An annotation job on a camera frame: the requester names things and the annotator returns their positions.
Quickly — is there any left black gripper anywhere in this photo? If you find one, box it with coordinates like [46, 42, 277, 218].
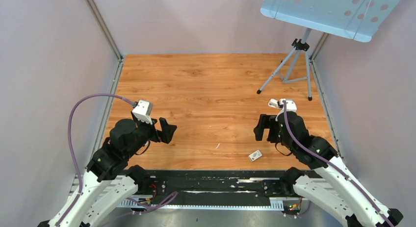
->
[125, 116, 177, 158]

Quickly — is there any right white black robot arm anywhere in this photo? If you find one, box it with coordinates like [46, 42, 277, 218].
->
[254, 111, 403, 227]

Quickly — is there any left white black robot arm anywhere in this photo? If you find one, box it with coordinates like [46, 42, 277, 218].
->
[39, 118, 177, 227]

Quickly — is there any small white staple box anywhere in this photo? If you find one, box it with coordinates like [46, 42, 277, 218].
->
[248, 150, 262, 162]

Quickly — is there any grey tripod stand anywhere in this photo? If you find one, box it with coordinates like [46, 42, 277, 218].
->
[256, 28, 313, 101]

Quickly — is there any light blue perforated tray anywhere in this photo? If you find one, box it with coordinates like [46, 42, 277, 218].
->
[260, 0, 401, 43]

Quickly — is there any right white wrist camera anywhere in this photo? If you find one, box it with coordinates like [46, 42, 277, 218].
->
[268, 98, 297, 123]

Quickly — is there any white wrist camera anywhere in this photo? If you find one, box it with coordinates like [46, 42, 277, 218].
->
[131, 100, 153, 125]
[268, 98, 297, 123]

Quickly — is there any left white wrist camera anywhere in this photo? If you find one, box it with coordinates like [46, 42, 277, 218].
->
[131, 100, 153, 125]

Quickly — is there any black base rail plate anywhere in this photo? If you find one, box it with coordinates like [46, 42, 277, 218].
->
[130, 170, 309, 211]

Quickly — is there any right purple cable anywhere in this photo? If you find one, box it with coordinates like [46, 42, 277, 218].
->
[282, 101, 395, 227]

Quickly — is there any purple cable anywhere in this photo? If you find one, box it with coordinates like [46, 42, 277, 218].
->
[54, 93, 139, 227]
[282, 101, 395, 227]

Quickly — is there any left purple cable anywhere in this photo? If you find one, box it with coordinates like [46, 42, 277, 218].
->
[54, 93, 139, 227]

